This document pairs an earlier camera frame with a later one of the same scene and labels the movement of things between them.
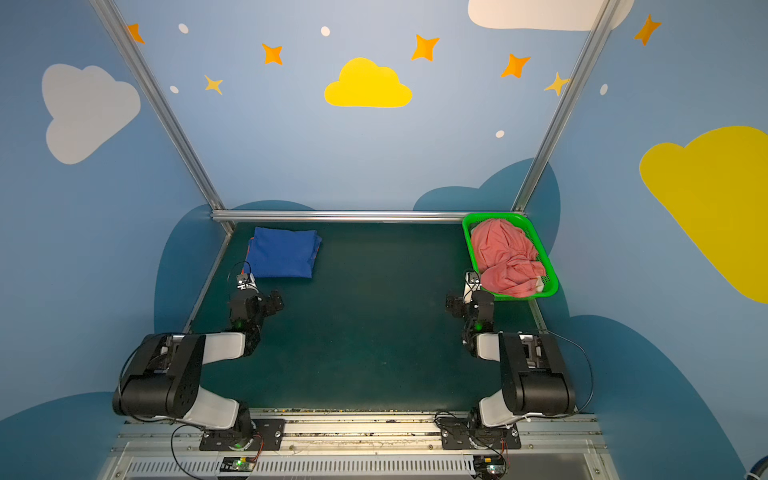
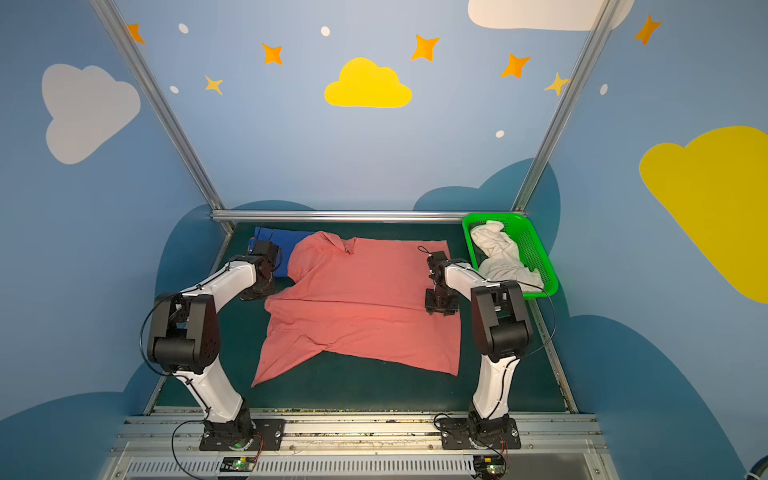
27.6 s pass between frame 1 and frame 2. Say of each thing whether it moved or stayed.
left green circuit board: stayed
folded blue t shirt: stayed
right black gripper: moved
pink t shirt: moved
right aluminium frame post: stayed
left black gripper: moved
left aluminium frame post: stayed
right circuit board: stayed
